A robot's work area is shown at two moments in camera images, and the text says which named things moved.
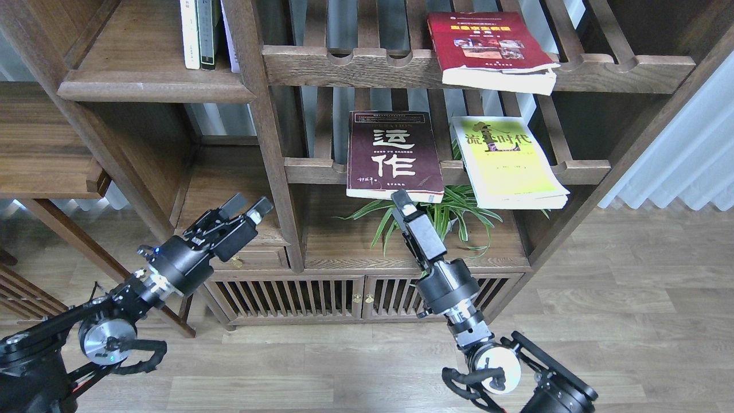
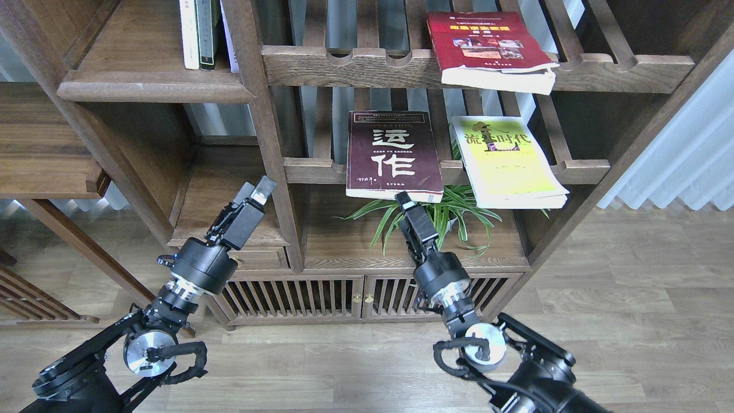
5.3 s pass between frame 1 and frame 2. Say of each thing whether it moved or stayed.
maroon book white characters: stayed
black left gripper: moved
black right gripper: stayed
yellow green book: stayed
